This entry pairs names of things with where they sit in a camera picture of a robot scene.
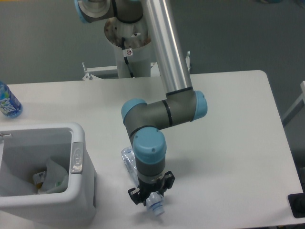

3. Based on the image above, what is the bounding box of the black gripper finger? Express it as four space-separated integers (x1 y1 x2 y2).
158 171 175 196
128 187 147 206

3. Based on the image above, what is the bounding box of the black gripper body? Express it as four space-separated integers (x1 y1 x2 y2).
138 178 165 199

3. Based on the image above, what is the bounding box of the clear plastic bottle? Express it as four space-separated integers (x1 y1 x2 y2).
121 146 164 217

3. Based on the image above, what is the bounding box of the white paper wrapper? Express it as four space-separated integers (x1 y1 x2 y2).
38 158 69 194

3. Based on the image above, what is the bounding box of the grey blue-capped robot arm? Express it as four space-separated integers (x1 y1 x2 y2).
74 0 208 205

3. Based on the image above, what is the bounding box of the trash inside the can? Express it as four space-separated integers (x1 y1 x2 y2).
32 171 47 191

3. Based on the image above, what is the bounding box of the white plastic trash can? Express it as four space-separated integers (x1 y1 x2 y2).
0 123 97 224

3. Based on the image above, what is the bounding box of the black device at table edge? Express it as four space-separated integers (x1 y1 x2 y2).
288 193 305 219

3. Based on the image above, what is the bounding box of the blue labelled water bottle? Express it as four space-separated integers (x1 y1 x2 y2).
0 82 23 118

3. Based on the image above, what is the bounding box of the white middle mounting bracket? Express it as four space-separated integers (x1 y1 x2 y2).
150 62 160 77

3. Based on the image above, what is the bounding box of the white left mounting bracket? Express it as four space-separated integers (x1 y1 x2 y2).
82 62 118 81

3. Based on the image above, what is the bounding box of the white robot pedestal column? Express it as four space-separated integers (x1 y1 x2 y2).
104 17 153 78

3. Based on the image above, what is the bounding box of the black pedestal cable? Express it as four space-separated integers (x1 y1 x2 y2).
121 37 135 78

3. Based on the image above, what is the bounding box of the white frame at right edge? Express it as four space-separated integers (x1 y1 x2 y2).
282 81 305 127

